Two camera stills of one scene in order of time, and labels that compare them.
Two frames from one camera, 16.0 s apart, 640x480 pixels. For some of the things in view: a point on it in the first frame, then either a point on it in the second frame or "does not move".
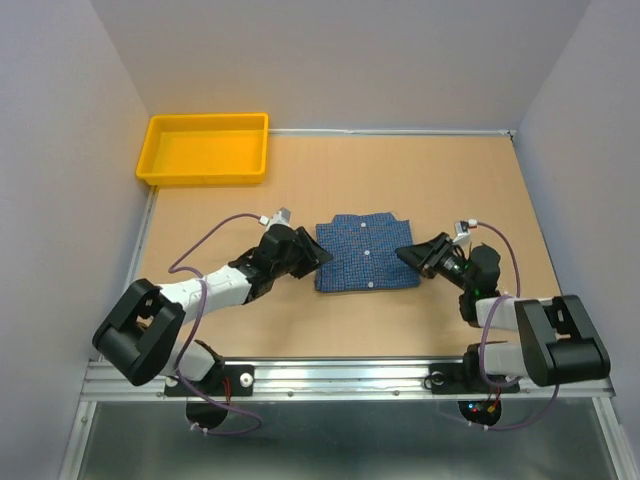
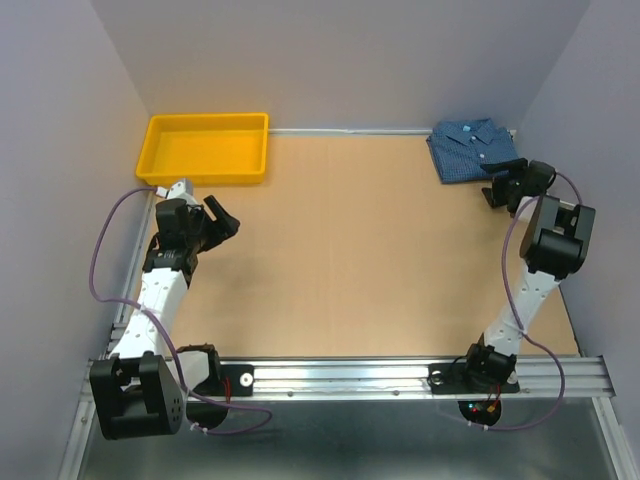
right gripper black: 419,254 → 493,194
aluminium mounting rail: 341,379 does not move
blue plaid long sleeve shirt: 364,250 → 461,148
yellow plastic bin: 205,149 does not move
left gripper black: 312,253 → 223,227
